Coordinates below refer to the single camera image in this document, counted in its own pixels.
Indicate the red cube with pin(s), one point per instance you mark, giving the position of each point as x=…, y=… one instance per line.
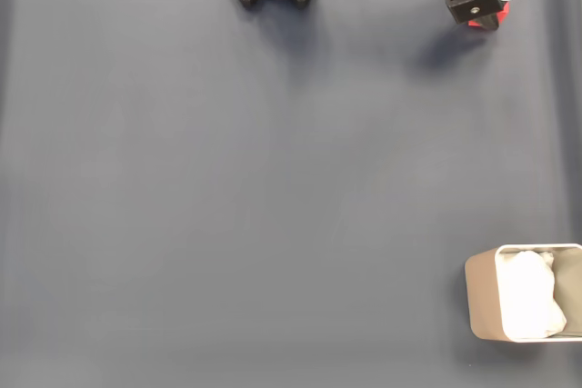
x=503, y=15

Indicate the beige rounded box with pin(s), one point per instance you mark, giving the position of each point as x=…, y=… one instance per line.
x=479, y=297

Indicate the white crumpled cloth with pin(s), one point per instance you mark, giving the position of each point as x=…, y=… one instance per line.
x=527, y=292

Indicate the dark blue-grey mat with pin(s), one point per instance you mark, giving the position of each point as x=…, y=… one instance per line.
x=227, y=179

